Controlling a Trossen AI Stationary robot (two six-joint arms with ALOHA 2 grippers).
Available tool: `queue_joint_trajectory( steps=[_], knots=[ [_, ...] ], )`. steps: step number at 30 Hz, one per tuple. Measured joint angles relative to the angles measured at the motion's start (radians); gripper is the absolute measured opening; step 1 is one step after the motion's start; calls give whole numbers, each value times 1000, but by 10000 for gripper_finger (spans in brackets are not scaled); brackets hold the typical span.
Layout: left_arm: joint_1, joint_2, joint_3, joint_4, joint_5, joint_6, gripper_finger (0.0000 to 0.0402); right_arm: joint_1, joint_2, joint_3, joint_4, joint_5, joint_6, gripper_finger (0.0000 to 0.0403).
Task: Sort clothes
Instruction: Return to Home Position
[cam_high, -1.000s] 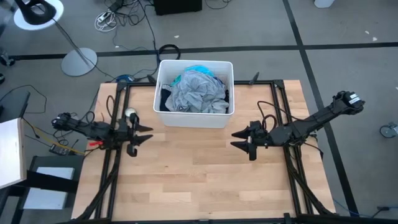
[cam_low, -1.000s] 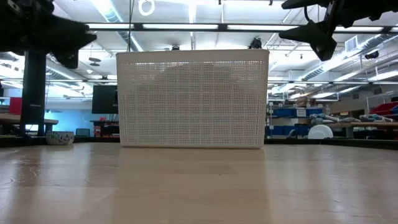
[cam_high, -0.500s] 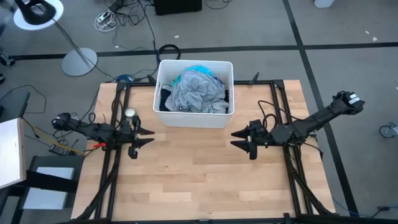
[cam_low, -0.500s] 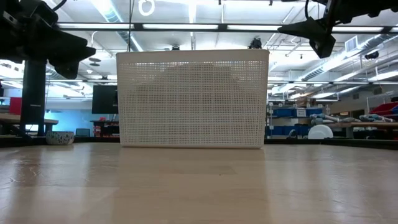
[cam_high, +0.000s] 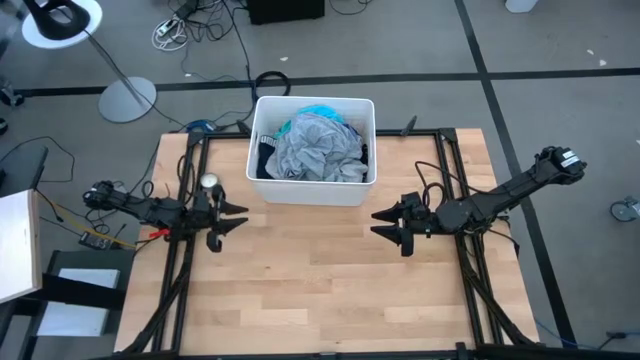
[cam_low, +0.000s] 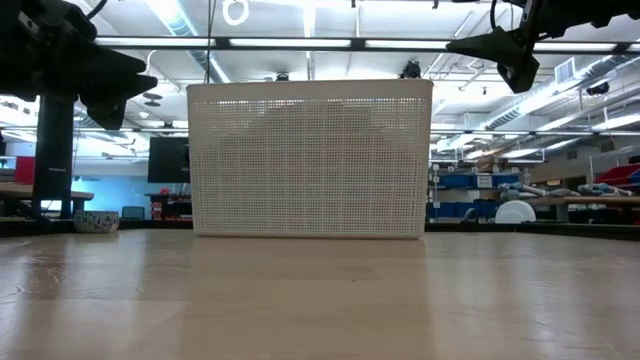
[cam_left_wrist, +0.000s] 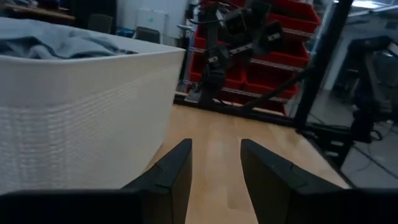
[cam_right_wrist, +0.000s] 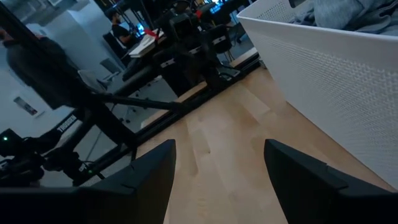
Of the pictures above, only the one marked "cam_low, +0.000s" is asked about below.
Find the red box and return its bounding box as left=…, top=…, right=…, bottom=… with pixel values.
left=14, top=155, right=37, bottom=186

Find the white perforated plastic basket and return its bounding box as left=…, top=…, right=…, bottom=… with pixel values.
left=185, top=78, right=435, bottom=240

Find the blue grey bundle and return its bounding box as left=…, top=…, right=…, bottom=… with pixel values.
left=576, top=182, right=633, bottom=198
left=498, top=181, right=577, bottom=202

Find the overhead light bar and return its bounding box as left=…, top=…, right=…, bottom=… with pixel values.
left=94, top=34, right=640, bottom=55

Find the shelf with blue bins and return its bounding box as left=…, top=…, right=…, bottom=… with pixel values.
left=426, top=166, right=532, bottom=222

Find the black monitor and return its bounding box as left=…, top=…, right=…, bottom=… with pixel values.
left=147, top=136, right=192, bottom=185

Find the wooden workbench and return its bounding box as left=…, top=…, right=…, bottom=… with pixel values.
left=0, top=181, right=96, bottom=219

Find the red bin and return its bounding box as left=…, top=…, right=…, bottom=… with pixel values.
left=593, top=163, right=640, bottom=188

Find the ceiling air vent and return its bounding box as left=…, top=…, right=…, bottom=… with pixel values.
left=553, top=56, right=578, bottom=86

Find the long wooden table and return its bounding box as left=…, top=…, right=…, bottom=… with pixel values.
left=524, top=195, right=640, bottom=224

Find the black overhead camera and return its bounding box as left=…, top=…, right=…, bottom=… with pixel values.
left=399, top=59, right=424, bottom=81

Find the black aluminium table frame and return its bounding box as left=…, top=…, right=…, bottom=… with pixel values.
left=0, top=217, right=640, bottom=243

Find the white round object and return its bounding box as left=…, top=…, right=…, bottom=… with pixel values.
left=494, top=199, right=538, bottom=225

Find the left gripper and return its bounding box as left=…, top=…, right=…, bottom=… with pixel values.
left=0, top=0, right=159, bottom=132

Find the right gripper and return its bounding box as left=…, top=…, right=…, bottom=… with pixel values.
left=445, top=0, right=640, bottom=95

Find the small patterned bowl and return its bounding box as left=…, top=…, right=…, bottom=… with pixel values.
left=73, top=209, right=122, bottom=235

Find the white ring light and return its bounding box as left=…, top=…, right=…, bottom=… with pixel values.
left=221, top=0, right=251, bottom=27

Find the shelf with red items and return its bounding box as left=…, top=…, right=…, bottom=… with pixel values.
left=144, top=188, right=194, bottom=222

